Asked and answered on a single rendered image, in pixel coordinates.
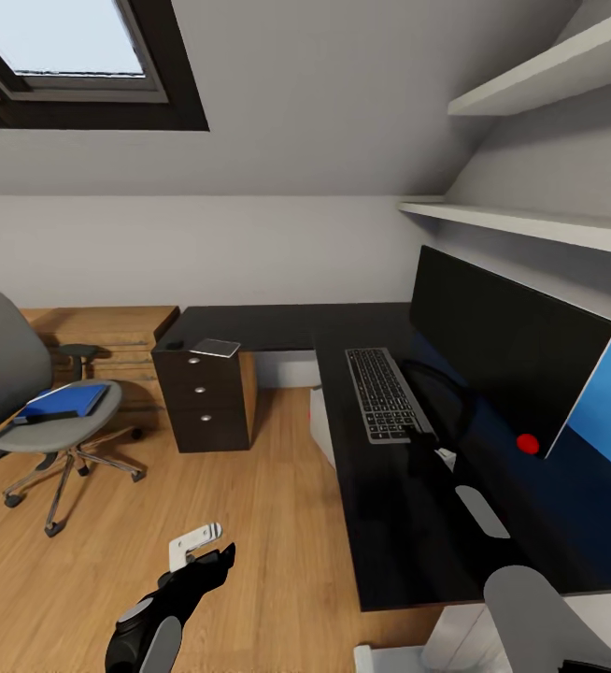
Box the notebook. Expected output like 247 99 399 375
191 338 241 358

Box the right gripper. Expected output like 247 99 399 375
403 424 452 484

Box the folder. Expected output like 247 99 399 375
12 385 107 424

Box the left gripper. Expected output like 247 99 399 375
158 543 235 611

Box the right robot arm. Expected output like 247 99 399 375
403 424 611 673

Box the swivel chair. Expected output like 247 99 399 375
0 293 142 537

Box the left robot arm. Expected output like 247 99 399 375
105 523 235 673

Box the keyboard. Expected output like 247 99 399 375
346 347 434 444

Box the monitor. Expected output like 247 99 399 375
403 245 611 459

